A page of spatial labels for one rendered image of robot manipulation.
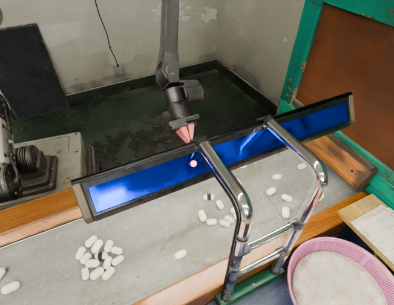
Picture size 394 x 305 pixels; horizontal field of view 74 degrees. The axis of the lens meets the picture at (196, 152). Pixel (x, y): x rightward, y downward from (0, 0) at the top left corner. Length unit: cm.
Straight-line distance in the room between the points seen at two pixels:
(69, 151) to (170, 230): 89
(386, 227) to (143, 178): 70
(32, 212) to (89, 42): 191
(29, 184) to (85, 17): 158
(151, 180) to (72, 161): 102
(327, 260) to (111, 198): 61
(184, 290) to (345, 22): 84
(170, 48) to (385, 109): 65
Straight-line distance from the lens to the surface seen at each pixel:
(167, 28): 94
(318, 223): 85
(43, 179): 137
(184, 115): 83
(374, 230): 89
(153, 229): 80
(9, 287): 84
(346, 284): 83
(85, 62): 267
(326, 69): 99
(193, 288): 70
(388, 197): 97
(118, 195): 47
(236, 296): 76
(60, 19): 254
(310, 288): 79
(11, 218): 95
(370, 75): 90
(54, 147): 159
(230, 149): 51
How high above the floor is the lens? 143
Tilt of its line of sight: 44 degrees down
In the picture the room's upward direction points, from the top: straight up
